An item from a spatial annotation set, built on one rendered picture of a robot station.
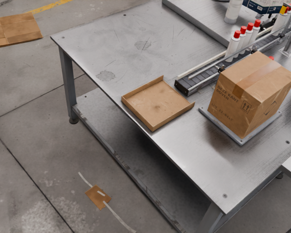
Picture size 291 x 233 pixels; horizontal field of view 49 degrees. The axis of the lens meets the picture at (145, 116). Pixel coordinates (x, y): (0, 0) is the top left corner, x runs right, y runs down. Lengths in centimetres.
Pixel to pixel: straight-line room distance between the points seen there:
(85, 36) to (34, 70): 116
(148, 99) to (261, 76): 59
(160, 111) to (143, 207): 85
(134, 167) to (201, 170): 77
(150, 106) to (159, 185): 64
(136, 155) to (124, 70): 65
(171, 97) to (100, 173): 93
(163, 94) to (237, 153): 51
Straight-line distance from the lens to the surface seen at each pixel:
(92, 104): 253
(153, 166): 220
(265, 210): 252
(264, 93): 152
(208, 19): 237
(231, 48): 196
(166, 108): 170
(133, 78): 185
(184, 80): 181
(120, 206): 229
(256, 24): 207
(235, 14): 235
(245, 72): 159
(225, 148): 162
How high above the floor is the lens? 208
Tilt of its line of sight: 49 degrees down
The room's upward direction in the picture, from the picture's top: 8 degrees clockwise
